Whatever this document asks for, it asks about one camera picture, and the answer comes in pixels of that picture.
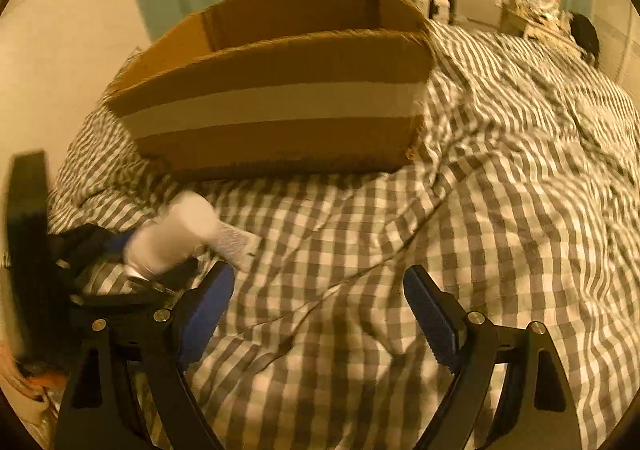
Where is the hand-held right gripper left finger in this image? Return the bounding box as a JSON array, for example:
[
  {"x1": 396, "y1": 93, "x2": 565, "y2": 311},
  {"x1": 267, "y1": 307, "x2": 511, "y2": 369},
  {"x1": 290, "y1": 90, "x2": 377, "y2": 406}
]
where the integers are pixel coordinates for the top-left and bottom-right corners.
[{"x1": 54, "y1": 261, "x2": 236, "y2": 450}]

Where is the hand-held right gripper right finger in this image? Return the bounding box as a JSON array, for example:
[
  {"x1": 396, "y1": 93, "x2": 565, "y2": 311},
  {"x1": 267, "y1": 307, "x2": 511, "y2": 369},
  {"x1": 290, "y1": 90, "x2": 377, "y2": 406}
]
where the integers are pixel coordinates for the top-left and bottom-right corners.
[{"x1": 402, "y1": 265, "x2": 583, "y2": 450}]

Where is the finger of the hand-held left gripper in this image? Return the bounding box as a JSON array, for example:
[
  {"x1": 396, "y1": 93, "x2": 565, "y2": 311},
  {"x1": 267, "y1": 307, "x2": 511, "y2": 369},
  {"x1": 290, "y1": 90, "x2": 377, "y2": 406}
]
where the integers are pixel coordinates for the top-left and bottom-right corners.
[
  {"x1": 49, "y1": 224, "x2": 132, "y2": 275},
  {"x1": 67, "y1": 256, "x2": 202, "y2": 311}
]

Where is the grey checked blanket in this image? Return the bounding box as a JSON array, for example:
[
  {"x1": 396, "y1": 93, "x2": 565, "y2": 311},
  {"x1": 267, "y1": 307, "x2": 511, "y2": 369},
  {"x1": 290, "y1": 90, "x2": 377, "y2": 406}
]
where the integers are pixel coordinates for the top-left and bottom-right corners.
[{"x1": 45, "y1": 20, "x2": 640, "y2": 450}]

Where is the grey printed flat packet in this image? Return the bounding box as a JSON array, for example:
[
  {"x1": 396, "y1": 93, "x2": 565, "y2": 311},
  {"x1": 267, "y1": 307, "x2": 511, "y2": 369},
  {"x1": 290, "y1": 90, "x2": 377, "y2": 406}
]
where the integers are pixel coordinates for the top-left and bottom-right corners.
[{"x1": 202, "y1": 224, "x2": 263, "y2": 271}]

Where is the cluttered white dresser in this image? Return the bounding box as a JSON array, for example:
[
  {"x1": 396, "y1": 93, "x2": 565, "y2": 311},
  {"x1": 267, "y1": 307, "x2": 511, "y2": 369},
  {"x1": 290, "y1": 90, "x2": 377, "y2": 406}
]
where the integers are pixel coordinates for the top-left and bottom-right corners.
[{"x1": 430, "y1": 0, "x2": 576, "y2": 43}]

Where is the orange cloth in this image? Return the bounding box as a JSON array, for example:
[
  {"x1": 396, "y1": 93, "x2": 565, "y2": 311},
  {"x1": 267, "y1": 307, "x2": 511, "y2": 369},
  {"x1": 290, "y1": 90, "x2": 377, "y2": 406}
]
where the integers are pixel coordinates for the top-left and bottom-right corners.
[{"x1": 0, "y1": 339, "x2": 68, "y2": 403}]

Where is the black fuzzy object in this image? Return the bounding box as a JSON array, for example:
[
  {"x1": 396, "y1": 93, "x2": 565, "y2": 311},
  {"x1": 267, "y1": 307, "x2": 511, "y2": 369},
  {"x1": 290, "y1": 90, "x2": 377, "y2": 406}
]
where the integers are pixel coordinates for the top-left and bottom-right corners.
[{"x1": 569, "y1": 12, "x2": 602, "y2": 64}]

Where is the brown cardboard box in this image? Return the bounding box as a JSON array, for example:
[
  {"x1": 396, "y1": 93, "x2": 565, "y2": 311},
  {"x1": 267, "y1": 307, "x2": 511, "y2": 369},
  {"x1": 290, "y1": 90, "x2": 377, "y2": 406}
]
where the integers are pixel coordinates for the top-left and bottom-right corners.
[{"x1": 102, "y1": 0, "x2": 437, "y2": 177}]

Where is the white plastic bottle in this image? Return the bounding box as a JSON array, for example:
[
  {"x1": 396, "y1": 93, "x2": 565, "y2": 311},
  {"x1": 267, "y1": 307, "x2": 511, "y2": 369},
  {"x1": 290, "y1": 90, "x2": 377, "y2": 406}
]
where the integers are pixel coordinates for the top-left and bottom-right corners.
[{"x1": 122, "y1": 190, "x2": 222, "y2": 279}]

